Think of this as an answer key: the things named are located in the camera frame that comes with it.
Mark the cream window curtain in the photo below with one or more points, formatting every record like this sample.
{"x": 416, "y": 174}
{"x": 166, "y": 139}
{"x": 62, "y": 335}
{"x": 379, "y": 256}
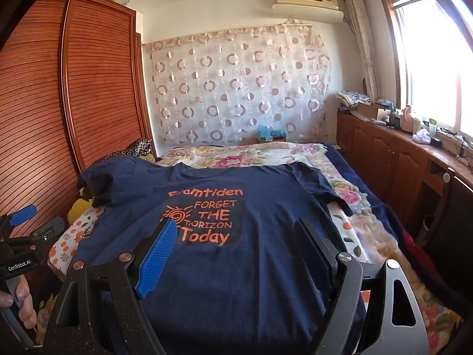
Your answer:
{"x": 364, "y": 44}

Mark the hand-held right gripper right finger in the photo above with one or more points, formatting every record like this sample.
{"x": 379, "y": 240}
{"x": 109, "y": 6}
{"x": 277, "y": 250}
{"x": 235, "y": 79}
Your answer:
{"x": 318, "y": 257}

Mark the cream air conditioner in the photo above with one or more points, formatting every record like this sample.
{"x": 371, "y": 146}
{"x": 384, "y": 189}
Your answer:
{"x": 306, "y": 3}

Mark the circle print sheer curtain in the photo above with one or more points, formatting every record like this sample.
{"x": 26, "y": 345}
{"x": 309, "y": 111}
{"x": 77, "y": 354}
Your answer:
{"x": 236, "y": 85}

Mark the cardboard box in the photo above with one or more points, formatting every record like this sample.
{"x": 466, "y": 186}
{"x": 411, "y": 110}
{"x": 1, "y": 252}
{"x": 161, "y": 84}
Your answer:
{"x": 369, "y": 110}

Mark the person's left hand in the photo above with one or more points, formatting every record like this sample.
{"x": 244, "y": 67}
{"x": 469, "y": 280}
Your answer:
{"x": 24, "y": 303}

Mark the floral blanket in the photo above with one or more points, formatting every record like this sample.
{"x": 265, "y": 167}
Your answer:
{"x": 236, "y": 155}

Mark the dark patterned folded cloth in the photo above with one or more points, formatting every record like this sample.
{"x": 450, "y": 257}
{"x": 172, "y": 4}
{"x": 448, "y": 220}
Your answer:
{"x": 138, "y": 148}

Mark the window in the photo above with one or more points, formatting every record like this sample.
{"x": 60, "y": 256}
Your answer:
{"x": 432, "y": 55}

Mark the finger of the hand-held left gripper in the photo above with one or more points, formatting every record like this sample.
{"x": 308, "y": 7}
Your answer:
{"x": 48, "y": 231}
{"x": 23, "y": 216}

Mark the navy printed t-shirt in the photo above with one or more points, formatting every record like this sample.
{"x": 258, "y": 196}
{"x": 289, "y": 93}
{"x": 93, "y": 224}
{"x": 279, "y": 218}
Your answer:
{"x": 236, "y": 266}

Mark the pink bottle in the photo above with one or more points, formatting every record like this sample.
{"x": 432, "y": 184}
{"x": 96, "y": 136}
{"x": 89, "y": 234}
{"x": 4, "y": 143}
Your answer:
{"x": 407, "y": 120}

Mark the wooden slatted wardrobe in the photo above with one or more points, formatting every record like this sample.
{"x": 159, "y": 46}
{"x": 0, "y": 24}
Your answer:
{"x": 55, "y": 118}

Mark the blue box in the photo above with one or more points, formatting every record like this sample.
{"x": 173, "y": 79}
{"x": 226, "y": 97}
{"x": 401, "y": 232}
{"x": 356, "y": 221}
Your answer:
{"x": 269, "y": 133}

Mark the yellow plush toy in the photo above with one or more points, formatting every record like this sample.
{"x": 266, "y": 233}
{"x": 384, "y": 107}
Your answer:
{"x": 78, "y": 210}

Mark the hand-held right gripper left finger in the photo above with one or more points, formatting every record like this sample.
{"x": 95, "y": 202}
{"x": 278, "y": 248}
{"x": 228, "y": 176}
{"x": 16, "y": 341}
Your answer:
{"x": 159, "y": 259}

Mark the wooden side cabinet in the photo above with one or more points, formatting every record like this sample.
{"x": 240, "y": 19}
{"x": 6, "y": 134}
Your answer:
{"x": 384, "y": 155}

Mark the tissue box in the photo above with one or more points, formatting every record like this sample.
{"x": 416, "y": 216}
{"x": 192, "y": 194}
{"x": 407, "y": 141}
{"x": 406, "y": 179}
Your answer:
{"x": 422, "y": 137}

